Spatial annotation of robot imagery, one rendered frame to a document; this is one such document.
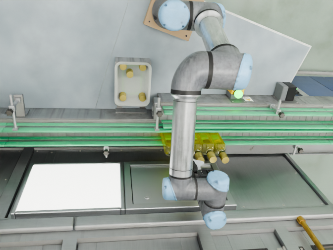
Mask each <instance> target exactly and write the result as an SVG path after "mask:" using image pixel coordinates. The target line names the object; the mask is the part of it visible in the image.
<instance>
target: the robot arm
mask: <svg viewBox="0 0 333 250"><path fill-rule="evenodd" d="M152 16H153V19H154V21H155V23H156V24H157V25H158V26H159V27H161V28H163V29H167V30H170V31H179V30H187V31H196V33H197V34H198V35H199V36H200V37H202V40H203V43H204V45H205V48H206V51H197V52H194V53H192V54H190V55H189V56H187V57H186V58H185V59H184V60H183V61H182V62H181V63H180V65H179V66H178V68H177V69H176V71H175V73H174V76H173V79H172V82H171V89H170V94H171V96H172V97H173V112H172V130H171V147H170V165H169V177H167V178H163V183H162V194H163V198H164V199H165V200H175V201H178V200H197V202H198V204H199V207H200V210H201V213H202V216H203V220H204V221H205V224H206V226H207V227H208V228H209V229H212V230H215V229H220V228H222V227H223V226H224V225H225V224H226V214H225V213H224V207H225V201H226V196H227V192H228V190H229V177H228V175H227V174H226V173H224V172H222V171H217V170H214V171H212V169H207V168H202V169H201V167H200V166H202V165H204V162H203V161H200V160H194V159H193V154H194V140H195V126H196V112H197V99H198V98H199V97H200V96H201V90H202V89H222V90H233V91H235V90H244V89H245V88H246V87H247V86H248V84H249V81H250V78H251V74H252V66H253V61H252V56H251V55H250V54H247V53H240V51H239V49H238V48H237V47H236V46H235V45H233V44H231V43H230V42H229V40H228V37H227V35H226V33H225V31H224V29H223V28H224V26H225V21H226V14H225V8H224V6H223V5H222V4H220V3H216V2H202V1H188V0H155V2H154V4H153V7H152Z"/></svg>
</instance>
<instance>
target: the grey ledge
mask: <svg viewBox="0 0 333 250"><path fill-rule="evenodd" d="M292 146H293V145H226V150H225V152H226V154H267V153H289V154H290V155H292V154H293V151H294V148H293V147H292ZM299 147H300V148H302V149H303V151H304V152H302V153H298V151H297V150H296V152H295V155H333V144H332V145H331V144H330V145H300V146H299Z"/></svg>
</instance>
